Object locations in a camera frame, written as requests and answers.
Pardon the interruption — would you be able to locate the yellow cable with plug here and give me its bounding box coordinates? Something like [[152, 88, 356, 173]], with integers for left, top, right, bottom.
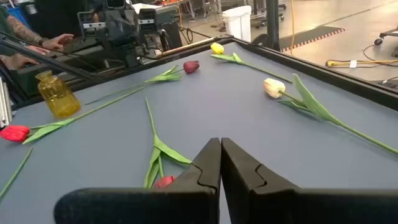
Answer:
[[325, 58, 398, 68]]

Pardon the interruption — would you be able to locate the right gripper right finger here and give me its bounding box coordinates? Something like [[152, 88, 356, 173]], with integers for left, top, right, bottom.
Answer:
[[221, 138, 398, 224]]

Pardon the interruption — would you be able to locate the white trash bin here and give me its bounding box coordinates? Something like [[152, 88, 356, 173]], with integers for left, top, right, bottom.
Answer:
[[221, 5, 252, 43]]

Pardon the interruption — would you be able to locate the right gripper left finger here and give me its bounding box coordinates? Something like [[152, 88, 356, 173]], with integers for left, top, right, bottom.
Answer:
[[53, 138, 221, 224]]

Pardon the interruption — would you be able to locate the black stand pole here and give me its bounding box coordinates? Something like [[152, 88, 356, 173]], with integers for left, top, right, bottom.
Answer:
[[251, 0, 280, 52]]

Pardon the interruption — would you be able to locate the blue grey table mat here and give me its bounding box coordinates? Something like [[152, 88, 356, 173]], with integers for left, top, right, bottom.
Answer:
[[0, 41, 398, 224]]

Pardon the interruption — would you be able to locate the black floor mat striped edge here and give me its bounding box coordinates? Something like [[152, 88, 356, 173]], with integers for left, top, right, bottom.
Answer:
[[278, 25, 348, 53]]

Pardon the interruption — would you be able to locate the yellow artificial tulip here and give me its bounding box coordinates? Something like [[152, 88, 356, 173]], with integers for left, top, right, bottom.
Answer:
[[210, 42, 294, 84]]

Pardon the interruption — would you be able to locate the person's forearm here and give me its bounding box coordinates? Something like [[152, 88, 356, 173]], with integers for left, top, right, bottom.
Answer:
[[4, 14, 47, 44]]

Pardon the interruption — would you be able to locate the silver aluminium bracket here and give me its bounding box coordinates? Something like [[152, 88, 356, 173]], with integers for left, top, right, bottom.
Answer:
[[0, 76, 13, 129]]

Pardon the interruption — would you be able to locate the bright red artificial tulip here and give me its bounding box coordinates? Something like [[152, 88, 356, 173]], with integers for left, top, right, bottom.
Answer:
[[0, 147, 34, 202], [0, 87, 145, 145]]

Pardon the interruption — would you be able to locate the long yellow extension cable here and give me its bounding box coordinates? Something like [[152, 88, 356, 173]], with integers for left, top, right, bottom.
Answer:
[[289, 0, 295, 56]]

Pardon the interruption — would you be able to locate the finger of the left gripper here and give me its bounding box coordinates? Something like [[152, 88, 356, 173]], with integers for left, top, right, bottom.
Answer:
[[77, 11, 123, 47], [121, 5, 180, 47]]

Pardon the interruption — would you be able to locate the black aluminium table frame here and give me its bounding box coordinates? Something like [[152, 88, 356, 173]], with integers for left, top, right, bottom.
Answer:
[[0, 30, 398, 113]]

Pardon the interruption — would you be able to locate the dark red artificial tulip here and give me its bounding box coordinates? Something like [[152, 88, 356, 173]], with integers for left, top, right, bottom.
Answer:
[[84, 60, 201, 106], [143, 98, 193, 190]]

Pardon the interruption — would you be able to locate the cream artificial tulip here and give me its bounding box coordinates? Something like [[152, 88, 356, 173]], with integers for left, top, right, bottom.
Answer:
[[263, 73, 398, 156]]

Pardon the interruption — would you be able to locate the yellow glass vase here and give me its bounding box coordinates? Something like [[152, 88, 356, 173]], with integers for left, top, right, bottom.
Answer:
[[34, 70, 81, 119]]

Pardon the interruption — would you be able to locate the black cart base with caster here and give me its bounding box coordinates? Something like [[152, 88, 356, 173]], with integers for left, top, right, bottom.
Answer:
[[373, 26, 398, 47]]

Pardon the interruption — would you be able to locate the person's hand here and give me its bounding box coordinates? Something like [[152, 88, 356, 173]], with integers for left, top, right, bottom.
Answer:
[[0, 52, 40, 70], [42, 33, 75, 52], [25, 45, 51, 56]]

